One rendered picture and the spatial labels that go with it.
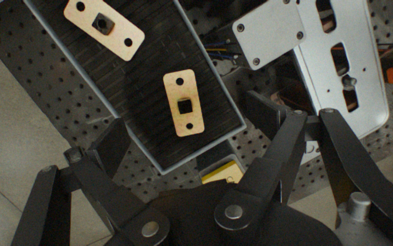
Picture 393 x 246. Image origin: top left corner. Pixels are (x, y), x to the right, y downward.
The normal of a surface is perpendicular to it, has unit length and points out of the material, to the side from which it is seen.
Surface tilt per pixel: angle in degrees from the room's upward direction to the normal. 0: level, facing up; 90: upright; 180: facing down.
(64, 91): 0
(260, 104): 90
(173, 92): 0
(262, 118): 90
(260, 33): 0
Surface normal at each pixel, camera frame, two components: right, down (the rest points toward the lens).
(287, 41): 0.08, 0.35
